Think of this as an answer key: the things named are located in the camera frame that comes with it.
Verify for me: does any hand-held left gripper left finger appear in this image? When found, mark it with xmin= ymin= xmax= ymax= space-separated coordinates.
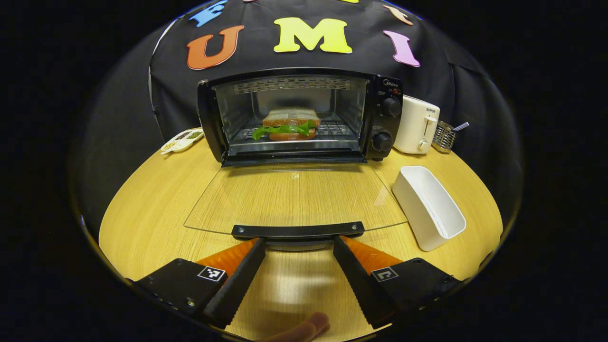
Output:
xmin=134 ymin=237 xmax=266 ymax=329

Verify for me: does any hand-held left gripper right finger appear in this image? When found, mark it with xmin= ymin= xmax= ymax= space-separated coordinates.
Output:
xmin=332 ymin=235 xmax=462 ymax=329

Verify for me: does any black electric oven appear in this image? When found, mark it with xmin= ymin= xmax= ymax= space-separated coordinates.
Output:
xmin=184 ymin=67 xmax=408 ymax=251

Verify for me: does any lettuce sandwich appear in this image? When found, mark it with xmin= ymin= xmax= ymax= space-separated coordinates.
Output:
xmin=252 ymin=107 xmax=322 ymax=142

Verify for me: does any white plastic container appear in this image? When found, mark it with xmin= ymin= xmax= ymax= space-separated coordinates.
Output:
xmin=392 ymin=166 xmax=467 ymax=251

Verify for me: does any white divided spice dish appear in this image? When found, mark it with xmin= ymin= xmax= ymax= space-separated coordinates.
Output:
xmin=161 ymin=127 xmax=205 ymax=154

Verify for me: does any white toaster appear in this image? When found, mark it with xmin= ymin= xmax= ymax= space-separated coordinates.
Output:
xmin=393 ymin=95 xmax=441 ymax=154

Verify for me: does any black backdrop cloth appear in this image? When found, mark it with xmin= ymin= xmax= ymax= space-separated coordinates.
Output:
xmin=71 ymin=0 xmax=523 ymax=228

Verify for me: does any wire mesh utensil basket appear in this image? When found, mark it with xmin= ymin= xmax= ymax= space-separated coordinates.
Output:
xmin=432 ymin=121 xmax=456 ymax=154

